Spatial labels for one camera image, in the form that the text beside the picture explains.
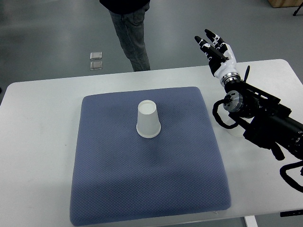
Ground metal floor plate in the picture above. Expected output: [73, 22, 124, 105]
[90, 61, 103, 70]
[90, 52, 102, 60]

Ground black tripod leg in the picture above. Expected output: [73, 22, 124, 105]
[293, 4, 303, 16]

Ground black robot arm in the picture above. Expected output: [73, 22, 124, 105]
[195, 29, 303, 160]

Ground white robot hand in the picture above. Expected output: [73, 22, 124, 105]
[195, 29, 237, 78]

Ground white paper cup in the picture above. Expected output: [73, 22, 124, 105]
[226, 118, 245, 137]
[136, 100, 161, 139]

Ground white table leg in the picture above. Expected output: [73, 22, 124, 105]
[244, 216, 258, 227]

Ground lower metal floor plate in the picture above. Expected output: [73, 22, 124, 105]
[90, 61, 103, 70]

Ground white paper cup on mat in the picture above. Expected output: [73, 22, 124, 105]
[136, 100, 161, 139]

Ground person in grey jeans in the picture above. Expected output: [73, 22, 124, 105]
[99, 0, 151, 71]

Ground black desk control panel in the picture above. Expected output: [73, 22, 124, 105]
[280, 210, 303, 217]

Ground blue textured cushion mat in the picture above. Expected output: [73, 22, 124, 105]
[70, 87, 231, 226]

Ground cardboard box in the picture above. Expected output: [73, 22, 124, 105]
[268, 0, 302, 8]

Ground upper metal floor plate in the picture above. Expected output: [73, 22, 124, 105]
[90, 52, 102, 60]

